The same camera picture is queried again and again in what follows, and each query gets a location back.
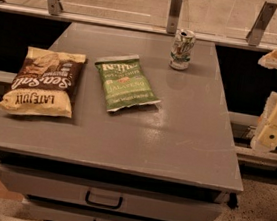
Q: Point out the upper grey drawer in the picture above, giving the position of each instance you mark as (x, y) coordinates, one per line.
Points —
(153, 205)

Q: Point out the right metal railing bracket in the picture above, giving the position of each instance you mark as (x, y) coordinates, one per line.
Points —
(261, 22)

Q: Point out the middle metal railing bracket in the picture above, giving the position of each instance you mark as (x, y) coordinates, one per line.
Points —
(173, 16)

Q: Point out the green jalapeno chip bag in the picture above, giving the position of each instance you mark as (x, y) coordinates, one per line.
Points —
(124, 82)

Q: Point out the brown sea salt chip bag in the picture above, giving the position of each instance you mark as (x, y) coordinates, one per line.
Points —
(45, 84)

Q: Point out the white green soda can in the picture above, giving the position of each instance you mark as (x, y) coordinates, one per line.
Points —
(181, 49)

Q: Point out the black upper drawer handle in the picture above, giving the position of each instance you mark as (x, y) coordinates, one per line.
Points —
(103, 201)

